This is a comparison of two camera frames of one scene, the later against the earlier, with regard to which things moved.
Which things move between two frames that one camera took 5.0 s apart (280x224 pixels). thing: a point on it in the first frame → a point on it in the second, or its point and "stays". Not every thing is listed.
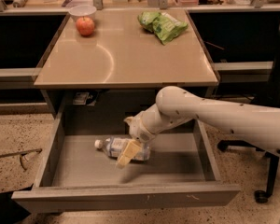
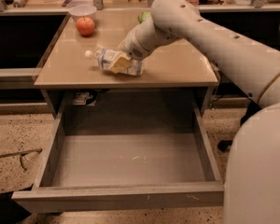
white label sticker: x=80 y=98 stays
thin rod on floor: x=21 y=154 stays
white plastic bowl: x=82 y=10 stays
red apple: x=85 y=25 stays
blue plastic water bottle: x=114 y=146 → x=105 y=58
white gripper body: x=136 y=130 → x=131 y=46
